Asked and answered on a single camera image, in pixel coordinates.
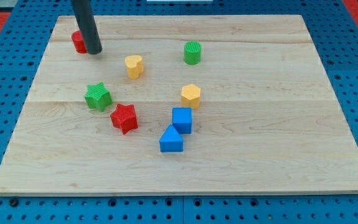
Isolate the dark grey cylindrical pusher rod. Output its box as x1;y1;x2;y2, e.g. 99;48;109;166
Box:
70;0;103;55

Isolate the yellow heart block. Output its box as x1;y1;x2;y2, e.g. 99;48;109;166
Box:
124;55;144;80

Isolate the green star block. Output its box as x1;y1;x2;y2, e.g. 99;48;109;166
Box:
85;82;113;111

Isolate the red star block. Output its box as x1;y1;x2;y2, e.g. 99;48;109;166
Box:
110;103;138;134

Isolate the red cylinder block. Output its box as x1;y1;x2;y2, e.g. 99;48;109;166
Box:
71;30;87;54

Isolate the green cylinder block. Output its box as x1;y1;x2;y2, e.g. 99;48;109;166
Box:
183;40;201;65

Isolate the light wooden board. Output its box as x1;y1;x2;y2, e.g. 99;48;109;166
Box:
0;15;358;197

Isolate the yellow hexagon block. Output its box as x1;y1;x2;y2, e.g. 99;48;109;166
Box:
181;84;201;110

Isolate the blue cube block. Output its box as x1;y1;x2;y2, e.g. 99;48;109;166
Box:
172;107;193;134

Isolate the blue triangle block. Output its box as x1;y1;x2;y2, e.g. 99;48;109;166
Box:
159;124;183;152

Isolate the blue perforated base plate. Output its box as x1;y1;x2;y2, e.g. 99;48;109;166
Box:
0;1;358;223

